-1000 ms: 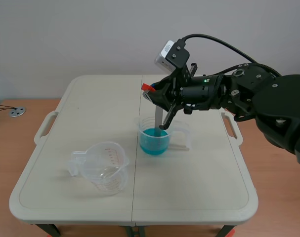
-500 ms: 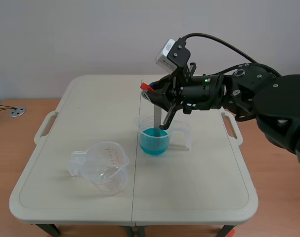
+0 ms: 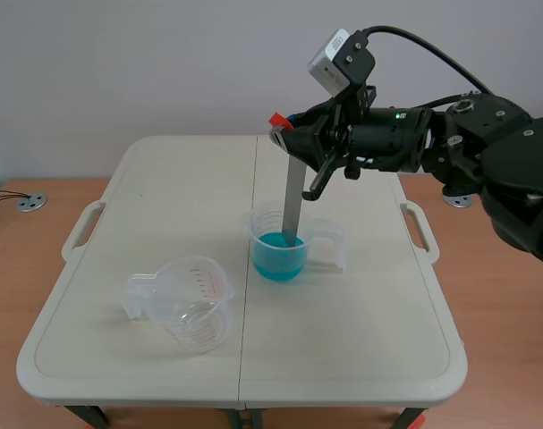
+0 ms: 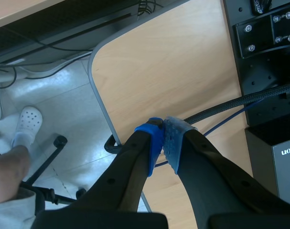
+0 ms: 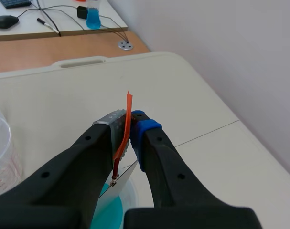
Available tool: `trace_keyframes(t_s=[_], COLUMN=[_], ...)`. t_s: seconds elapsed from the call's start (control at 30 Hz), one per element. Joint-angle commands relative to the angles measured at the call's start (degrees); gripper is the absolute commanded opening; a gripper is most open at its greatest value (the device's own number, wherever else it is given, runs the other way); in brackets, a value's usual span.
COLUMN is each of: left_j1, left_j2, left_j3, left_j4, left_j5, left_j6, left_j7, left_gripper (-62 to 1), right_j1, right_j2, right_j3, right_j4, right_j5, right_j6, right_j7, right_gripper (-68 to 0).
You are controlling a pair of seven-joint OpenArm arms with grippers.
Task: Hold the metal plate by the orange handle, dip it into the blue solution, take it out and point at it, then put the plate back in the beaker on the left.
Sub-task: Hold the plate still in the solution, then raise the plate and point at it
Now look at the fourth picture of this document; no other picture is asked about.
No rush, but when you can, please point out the white desk foot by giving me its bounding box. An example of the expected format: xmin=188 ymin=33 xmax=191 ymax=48
xmin=0 ymin=69 xmax=29 ymax=84

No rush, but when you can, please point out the thin blue cable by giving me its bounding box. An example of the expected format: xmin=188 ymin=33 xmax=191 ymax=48
xmin=154 ymin=98 xmax=266 ymax=167

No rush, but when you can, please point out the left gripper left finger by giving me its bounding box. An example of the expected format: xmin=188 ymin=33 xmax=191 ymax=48
xmin=32 ymin=116 xmax=169 ymax=229

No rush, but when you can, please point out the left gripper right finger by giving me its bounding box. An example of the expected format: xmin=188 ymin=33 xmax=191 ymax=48
xmin=161 ymin=115 xmax=290 ymax=229

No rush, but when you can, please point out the white floor cable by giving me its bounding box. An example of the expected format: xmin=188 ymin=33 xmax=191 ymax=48
xmin=17 ymin=51 xmax=93 ymax=80

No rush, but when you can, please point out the black metal mounting plate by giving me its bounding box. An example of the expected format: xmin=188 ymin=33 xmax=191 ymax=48
xmin=223 ymin=0 xmax=290 ymax=127

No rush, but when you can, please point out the black braided sleeve cable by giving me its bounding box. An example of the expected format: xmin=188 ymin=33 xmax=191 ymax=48
xmin=104 ymin=80 xmax=290 ymax=155

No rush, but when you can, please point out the black box with grey face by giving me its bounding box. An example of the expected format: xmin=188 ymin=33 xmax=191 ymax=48
xmin=244 ymin=124 xmax=290 ymax=201

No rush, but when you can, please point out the thin black floor cable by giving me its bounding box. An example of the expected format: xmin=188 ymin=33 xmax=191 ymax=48
xmin=0 ymin=39 xmax=93 ymax=89

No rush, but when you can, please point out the black office chair base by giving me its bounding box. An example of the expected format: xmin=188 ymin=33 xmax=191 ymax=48
xmin=0 ymin=130 xmax=87 ymax=215

